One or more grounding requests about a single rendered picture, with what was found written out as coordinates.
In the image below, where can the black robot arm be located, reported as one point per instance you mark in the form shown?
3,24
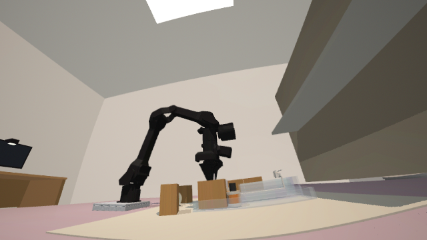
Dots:
138,171

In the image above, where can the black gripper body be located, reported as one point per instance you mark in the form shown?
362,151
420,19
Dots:
208,153

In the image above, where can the tan rectangular block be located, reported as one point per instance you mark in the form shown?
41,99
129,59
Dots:
237,181
253,179
215,189

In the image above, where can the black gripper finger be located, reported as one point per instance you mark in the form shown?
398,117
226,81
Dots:
216,170
208,170

